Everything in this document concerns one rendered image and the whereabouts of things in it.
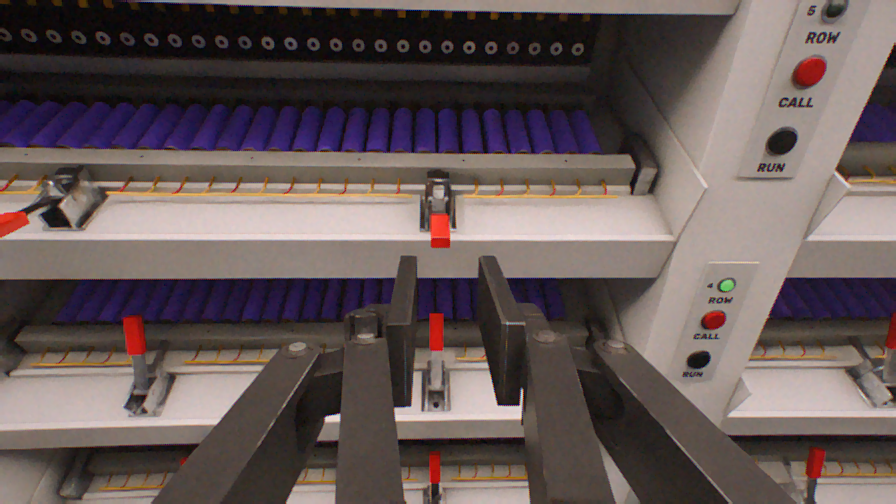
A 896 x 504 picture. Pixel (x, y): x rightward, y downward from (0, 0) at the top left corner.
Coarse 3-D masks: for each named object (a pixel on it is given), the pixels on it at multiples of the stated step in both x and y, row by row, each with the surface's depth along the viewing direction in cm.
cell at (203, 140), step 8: (216, 112) 41; (224, 112) 41; (208, 120) 40; (216, 120) 40; (224, 120) 41; (200, 128) 39; (208, 128) 39; (216, 128) 40; (224, 128) 41; (200, 136) 38; (208, 136) 39; (216, 136) 39; (192, 144) 38; (200, 144) 38; (208, 144) 38
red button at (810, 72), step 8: (808, 64) 28; (816, 64) 28; (824, 64) 28; (800, 72) 29; (808, 72) 29; (816, 72) 29; (824, 72) 29; (800, 80) 29; (808, 80) 29; (816, 80) 29
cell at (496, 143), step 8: (488, 112) 42; (496, 112) 42; (488, 120) 42; (496, 120) 41; (488, 128) 41; (496, 128) 41; (488, 136) 40; (496, 136) 40; (504, 136) 40; (488, 144) 40; (496, 144) 39; (504, 144) 39; (488, 152) 39; (504, 152) 39
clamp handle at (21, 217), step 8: (48, 184) 32; (56, 184) 32; (48, 192) 32; (56, 192) 32; (64, 192) 33; (40, 200) 32; (48, 200) 32; (56, 200) 32; (24, 208) 31; (32, 208) 31; (40, 208) 31; (48, 208) 31; (0, 216) 29; (8, 216) 29; (16, 216) 29; (24, 216) 30; (32, 216) 30; (0, 224) 28; (8, 224) 28; (16, 224) 29; (24, 224) 30; (0, 232) 28; (8, 232) 28
